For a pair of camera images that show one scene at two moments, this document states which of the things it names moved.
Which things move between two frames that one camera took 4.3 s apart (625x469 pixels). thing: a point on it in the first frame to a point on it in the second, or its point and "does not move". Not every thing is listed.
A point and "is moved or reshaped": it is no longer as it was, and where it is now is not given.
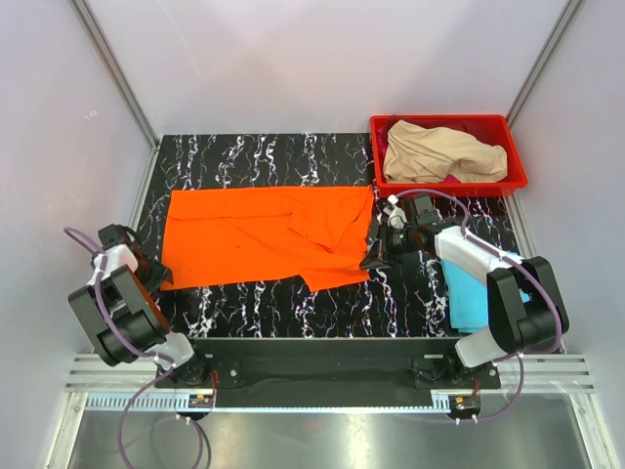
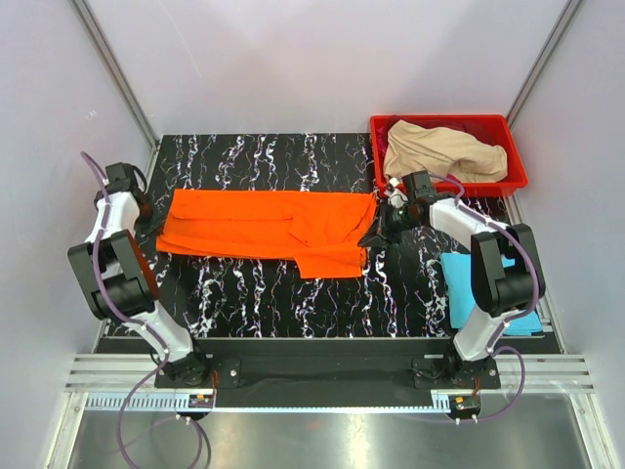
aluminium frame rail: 545,373 does not move
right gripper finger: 377,242 to 379,224
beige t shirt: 418,153 does not move
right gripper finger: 374,264 to 373,233
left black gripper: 159,272 to 144,231
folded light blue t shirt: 468,299 does not move
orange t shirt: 230,235 is moved or reshaped
